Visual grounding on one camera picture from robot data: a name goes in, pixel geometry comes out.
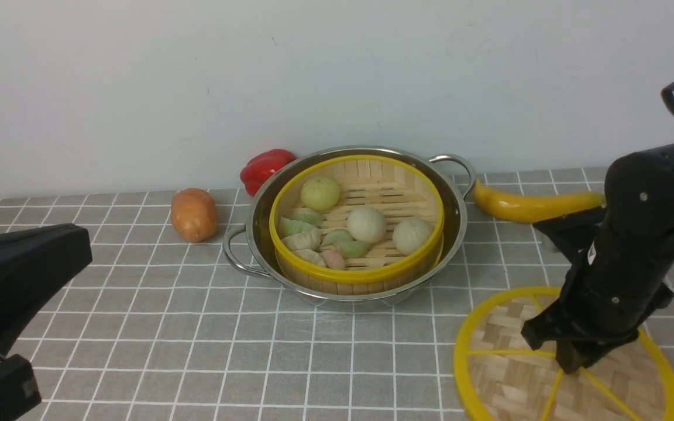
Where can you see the pale green round bun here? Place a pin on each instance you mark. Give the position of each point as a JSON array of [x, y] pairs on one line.
[[411, 234]]

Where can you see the red bell pepper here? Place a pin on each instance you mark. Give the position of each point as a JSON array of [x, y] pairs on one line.
[[261, 167]]

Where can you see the brown potato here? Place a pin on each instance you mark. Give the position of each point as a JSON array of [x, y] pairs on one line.
[[194, 215]]

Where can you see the green dumpling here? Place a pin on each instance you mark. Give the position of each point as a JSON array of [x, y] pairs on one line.
[[350, 249], [306, 215], [288, 227]]

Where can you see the bamboo steamer basket yellow rim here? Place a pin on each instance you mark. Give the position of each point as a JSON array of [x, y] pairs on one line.
[[398, 190]]

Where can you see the woven bamboo steamer lid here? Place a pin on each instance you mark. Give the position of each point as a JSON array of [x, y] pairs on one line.
[[499, 377]]

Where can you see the yellow banana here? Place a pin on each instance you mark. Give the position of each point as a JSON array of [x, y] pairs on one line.
[[529, 209]]

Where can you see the white dumpling large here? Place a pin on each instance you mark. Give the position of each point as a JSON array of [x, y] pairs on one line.
[[307, 240]]

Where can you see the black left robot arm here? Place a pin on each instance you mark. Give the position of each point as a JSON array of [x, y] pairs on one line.
[[19, 390]]

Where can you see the yellow-green round bun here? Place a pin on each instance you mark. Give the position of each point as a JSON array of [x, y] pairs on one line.
[[320, 193]]

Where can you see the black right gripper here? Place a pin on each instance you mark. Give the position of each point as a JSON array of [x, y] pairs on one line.
[[610, 289]]

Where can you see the green dumpling left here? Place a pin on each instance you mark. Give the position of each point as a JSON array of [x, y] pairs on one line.
[[288, 227]]

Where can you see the pink dumpling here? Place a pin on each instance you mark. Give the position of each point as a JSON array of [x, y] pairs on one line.
[[333, 259]]

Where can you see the green dumpling centre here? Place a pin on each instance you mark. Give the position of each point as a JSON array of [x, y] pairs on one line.
[[350, 249]]

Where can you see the green dumpling upper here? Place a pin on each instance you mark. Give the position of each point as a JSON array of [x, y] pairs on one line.
[[306, 215]]

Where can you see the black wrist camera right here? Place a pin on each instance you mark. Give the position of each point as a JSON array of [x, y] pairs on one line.
[[571, 233]]

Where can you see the white round bun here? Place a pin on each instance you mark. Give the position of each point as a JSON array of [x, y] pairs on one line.
[[366, 224]]

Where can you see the stainless steel pot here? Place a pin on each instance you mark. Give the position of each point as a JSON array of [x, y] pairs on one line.
[[250, 249]]

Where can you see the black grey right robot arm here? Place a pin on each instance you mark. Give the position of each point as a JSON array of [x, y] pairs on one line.
[[619, 256]]

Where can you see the white dumpling small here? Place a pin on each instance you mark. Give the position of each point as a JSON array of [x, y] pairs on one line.
[[311, 256]]

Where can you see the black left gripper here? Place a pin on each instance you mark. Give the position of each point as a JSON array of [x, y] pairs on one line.
[[35, 264]]

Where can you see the grey checked tablecloth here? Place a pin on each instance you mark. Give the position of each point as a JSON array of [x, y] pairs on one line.
[[158, 329]]

